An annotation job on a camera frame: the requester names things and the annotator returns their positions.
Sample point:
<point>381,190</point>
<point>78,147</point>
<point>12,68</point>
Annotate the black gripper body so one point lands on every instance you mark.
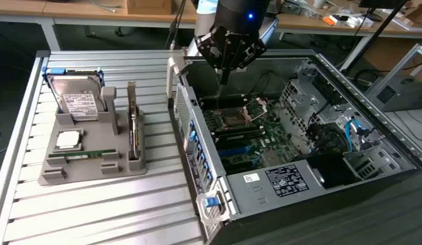
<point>237,18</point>

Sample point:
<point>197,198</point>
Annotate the graphics card with metal bracket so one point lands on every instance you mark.
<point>132,127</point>

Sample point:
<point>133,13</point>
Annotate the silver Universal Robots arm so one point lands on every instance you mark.
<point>204,25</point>

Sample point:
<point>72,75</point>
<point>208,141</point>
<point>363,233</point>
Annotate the metal socket cover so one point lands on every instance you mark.
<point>256,107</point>

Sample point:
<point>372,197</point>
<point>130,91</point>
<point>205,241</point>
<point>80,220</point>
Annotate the brown cardboard box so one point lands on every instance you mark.
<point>148,6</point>

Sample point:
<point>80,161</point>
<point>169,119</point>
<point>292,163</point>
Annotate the white cup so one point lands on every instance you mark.
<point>319,3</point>

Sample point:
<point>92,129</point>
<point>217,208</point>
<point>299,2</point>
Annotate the silver perforated disk bay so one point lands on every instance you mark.
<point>308,98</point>

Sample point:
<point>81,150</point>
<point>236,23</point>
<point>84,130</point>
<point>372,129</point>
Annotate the CPU socket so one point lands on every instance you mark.
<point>232,118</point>

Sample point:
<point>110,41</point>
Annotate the small orange box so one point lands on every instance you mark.
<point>329,20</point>

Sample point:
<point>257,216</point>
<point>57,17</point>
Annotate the green motherboard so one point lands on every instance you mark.
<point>281,137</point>

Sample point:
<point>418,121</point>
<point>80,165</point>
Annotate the flat white box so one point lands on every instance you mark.
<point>364,23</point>

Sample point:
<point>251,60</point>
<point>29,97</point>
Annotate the blue expansion slot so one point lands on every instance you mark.
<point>233,151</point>

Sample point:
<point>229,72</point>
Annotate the black slanted tripod pole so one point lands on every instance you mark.
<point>379,30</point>

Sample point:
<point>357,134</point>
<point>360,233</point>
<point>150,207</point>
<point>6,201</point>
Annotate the black monitor with stand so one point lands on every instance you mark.
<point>373,15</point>

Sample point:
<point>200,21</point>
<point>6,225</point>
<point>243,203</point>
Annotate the silver hard disk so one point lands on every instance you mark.
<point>73,86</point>

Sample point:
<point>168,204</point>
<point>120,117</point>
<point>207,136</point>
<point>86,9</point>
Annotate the cluttered wooden desk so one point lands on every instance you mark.
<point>400,30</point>

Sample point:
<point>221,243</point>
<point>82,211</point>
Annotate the grey plastic parts rack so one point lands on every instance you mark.
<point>94,137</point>

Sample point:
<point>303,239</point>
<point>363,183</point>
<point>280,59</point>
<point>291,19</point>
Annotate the grey computer tower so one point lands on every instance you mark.
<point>407,97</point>

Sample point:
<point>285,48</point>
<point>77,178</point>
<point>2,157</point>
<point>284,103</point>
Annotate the green RAM stick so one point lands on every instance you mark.
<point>90,153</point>

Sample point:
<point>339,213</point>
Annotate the silver CPU chip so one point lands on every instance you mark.
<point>68,140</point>

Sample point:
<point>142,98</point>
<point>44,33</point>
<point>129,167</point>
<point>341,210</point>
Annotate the grey power supply unit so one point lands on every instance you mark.
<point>257,194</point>

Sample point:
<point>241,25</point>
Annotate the silver slotted disk bay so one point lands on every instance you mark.
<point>367,163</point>

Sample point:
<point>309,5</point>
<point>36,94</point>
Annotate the blue case latch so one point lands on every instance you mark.
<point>209,202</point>

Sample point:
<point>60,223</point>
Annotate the open black PC case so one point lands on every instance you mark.
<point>332,204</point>

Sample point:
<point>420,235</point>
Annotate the blue disk carrier bracket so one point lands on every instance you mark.
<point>57,71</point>

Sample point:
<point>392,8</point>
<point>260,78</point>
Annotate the wooden desk with grey frame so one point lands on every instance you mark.
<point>26,10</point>

